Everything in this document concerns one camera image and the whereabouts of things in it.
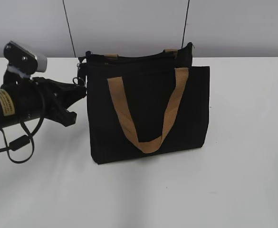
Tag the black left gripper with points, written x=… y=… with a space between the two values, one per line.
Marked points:
x=33 y=98

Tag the black tote bag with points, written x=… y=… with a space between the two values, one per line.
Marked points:
x=144 y=106

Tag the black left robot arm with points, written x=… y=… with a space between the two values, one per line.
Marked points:
x=7 y=110

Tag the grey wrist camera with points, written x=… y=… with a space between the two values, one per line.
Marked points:
x=23 y=60

